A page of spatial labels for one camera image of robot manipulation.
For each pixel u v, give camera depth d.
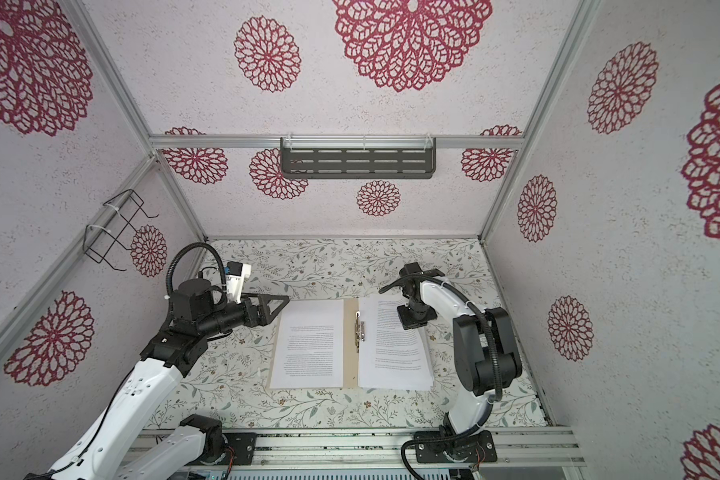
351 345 0.92
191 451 0.59
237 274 0.65
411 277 0.70
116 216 0.78
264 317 0.63
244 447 0.73
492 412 0.55
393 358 0.88
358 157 0.95
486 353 0.48
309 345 0.93
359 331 0.93
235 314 0.64
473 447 0.69
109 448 0.41
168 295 0.54
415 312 0.78
